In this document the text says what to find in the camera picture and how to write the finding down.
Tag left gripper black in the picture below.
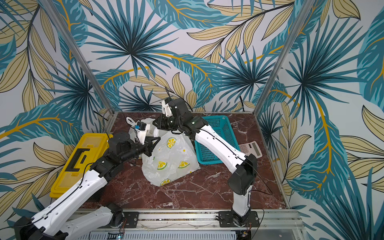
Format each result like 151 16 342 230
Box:
120 135 161 164

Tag white lemon print plastic bags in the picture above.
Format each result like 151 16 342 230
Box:
142 132 200 187

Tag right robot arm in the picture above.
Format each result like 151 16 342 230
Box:
154 97 257 227

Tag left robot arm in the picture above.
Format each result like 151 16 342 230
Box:
13 132 161 240

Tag yellow plastic toolbox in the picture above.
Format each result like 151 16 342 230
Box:
50 133 113 199

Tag teal plastic basket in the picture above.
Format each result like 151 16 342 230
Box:
195 115 240 165

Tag white calculator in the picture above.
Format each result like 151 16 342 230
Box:
239 141 263 159

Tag left metal corner post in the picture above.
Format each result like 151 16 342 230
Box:
40 0 114 115

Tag metal corner post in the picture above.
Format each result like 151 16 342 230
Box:
254 1 315 117
40 0 114 115

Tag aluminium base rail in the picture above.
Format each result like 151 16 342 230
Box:
43 208 310 240

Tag right metal corner post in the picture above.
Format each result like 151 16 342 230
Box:
254 1 315 117

